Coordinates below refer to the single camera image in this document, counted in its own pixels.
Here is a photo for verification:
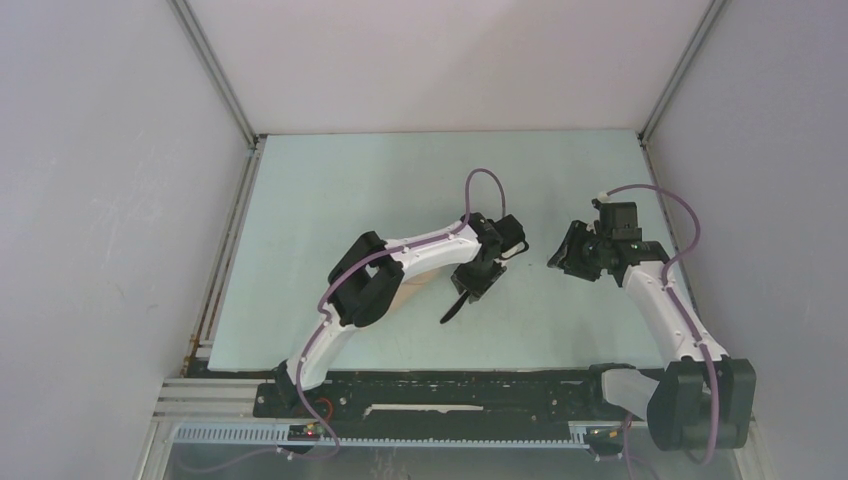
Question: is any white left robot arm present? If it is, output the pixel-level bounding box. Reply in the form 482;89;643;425
274;212;529;417

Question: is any aluminium corner post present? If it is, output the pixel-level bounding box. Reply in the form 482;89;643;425
638;0;731;146
167;0;259;149

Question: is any black table knife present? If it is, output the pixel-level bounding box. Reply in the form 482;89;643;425
439;292;469;324

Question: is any left aluminium corner post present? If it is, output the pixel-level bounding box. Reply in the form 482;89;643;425
167;0;259;149

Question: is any beige cloth napkin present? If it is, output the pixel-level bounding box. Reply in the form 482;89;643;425
387;268;442;313

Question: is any white cable duct strip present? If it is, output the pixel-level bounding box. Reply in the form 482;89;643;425
172;423;587;449

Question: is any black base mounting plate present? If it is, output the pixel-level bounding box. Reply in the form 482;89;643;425
253;369;625;440

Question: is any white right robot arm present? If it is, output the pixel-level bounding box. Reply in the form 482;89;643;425
548;199;757;453

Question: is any right aluminium corner post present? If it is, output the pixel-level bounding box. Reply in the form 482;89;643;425
638;0;731;146

